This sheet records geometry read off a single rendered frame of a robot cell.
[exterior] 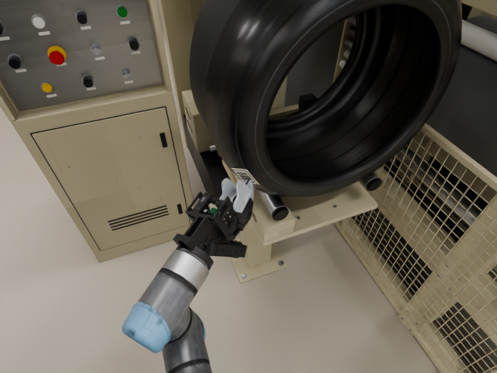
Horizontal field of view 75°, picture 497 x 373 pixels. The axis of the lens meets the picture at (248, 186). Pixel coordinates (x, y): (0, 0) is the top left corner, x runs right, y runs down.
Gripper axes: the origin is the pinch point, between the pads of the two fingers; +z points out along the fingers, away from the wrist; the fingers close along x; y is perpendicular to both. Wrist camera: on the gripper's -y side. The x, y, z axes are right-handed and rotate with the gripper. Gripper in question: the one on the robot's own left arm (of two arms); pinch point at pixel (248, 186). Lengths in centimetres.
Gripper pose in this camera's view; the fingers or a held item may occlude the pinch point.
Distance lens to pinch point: 69.8
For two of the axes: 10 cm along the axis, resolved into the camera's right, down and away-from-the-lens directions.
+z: 4.6, -7.2, 5.2
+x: -8.1, -1.1, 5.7
